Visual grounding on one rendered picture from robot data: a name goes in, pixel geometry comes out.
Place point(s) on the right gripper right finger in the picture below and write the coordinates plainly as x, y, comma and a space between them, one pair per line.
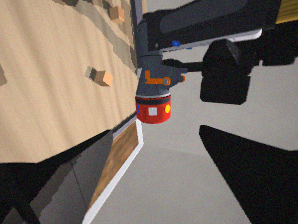
263, 178

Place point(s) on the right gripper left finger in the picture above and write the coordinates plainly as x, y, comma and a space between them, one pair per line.
59, 189

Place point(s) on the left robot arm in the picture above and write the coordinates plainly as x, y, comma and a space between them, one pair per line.
277, 47

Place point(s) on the small orange block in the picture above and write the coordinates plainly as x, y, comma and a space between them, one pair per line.
103, 78
117, 15

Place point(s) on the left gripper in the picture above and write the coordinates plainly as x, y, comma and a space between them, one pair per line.
220, 84

